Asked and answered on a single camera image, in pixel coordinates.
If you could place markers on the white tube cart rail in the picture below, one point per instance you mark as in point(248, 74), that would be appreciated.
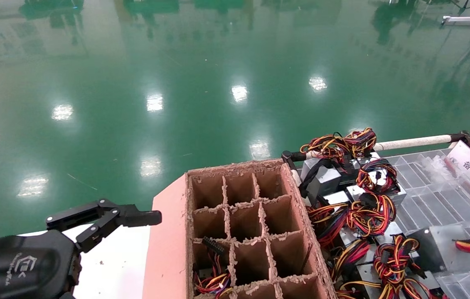
point(413, 142)

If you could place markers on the flat silver power supply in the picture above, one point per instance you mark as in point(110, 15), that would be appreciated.
point(388, 234)
point(367, 278)

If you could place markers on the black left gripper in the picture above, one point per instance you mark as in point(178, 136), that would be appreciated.
point(23, 265)

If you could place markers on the pink cardboard box with dividers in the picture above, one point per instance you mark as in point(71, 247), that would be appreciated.
point(168, 249)

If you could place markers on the white silver power supply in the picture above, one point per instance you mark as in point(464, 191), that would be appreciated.
point(399, 192)

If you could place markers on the silver power supply unit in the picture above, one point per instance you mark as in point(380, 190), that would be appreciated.
point(446, 249)

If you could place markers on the black tube joint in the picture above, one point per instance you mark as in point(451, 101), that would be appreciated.
point(465, 139)
point(289, 157)

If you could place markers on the dark grey power supply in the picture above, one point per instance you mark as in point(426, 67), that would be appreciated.
point(351, 174)

